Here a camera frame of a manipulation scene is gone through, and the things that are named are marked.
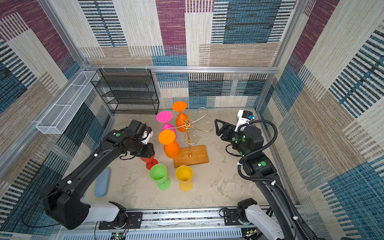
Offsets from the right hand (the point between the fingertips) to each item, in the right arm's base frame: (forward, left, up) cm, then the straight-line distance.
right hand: (219, 125), depth 67 cm
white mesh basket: (+8, +76, 0) cm, 76 cm away
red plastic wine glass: (-2, +38, -31) cm, 49 cm away
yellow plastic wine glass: (-12, +17, -25) cm, 33 cm away
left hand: (-3, +33, -16) cm, 36 cm away
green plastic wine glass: (-12, +30, -23) cm, 40 cm away
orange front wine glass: (-4, +22, -12) cm, 26 cm away
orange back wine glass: (+11, +17, -9) cm, 22 cm away
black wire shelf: (+48, +58, -18) cm, 78 cm away
